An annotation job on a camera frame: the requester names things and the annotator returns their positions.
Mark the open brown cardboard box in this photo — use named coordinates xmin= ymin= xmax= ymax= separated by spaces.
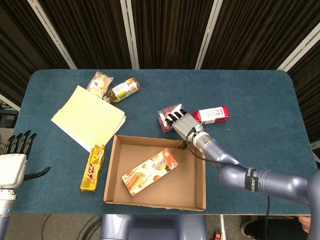
xmin=103 ymin=134 xmax=207 ymax=212

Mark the orange cookie box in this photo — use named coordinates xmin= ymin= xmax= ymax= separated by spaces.
xmin=121 ymin=148 xmax=179 ymax=196

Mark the white partition post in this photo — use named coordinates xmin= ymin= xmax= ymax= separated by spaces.
xmin=194 ymin=0 xmax=224 ymax=70
xmin=276 ymin=21 xmax=320 ymax=72
xmin=119 ymin=0 xmax=140 ymax=70
xmin=26 ymin=0 xmax=78 ymax=70
xmin=0 ymin=93 xmax=21 ymax=112

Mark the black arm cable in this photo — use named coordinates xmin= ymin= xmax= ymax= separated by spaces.
xmin=185 ymin=127 xmax=272 ymax=240

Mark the black shoe white sole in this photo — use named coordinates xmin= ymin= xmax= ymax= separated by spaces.
xmin=239 ymin=219 xmax=266 ymax=240

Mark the black floor cable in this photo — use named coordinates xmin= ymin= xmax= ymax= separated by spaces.
xmin=76 ymin=214 xmax=102 ymax=240
xmin=41 ymin=213 xmax=52 ymax=240

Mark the pale yellow spiral notebook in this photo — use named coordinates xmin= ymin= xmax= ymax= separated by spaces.
xmin=50 ymin=85 xmax=127 ymax=153

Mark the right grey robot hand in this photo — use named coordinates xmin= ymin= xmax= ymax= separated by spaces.
xmin=164 ymin=106 xmax=205 ymax=151

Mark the black arm strap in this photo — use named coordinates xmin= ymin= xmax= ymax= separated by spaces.
xmin=244 ymin=167 xmax=260 ymax=193

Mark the green apple tea bottle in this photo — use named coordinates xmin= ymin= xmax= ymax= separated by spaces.
xmin=103 ymin=76 xmax=141 ymax=104

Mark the black equipment stand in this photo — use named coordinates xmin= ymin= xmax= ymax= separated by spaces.
xmin=0 ymin=99 xmax=19 ymax=128

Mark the silver robot torso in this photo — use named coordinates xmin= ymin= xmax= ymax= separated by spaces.
xmin=99 ymin=214 xmax=210 ymax=240

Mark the red white drink carton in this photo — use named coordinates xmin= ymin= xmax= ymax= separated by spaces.
xmin=192 ymin=105 xmax=230 ymax=125

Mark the clear bag of pastries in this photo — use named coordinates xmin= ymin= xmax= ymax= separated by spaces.
xmin=85 ymin=71 xmax=114 ymax=99

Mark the gold wafer snack pack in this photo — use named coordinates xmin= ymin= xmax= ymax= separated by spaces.
xmin=80 ymin=144 xmax=106 ymax=193

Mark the red clear snack packet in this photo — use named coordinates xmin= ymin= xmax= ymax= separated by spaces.
xmin=156 ymin=103 xmax=187 ymax=133

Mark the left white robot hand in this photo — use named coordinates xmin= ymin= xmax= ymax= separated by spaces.
xmin=0 ymin=129 xmax=52 ymax=190

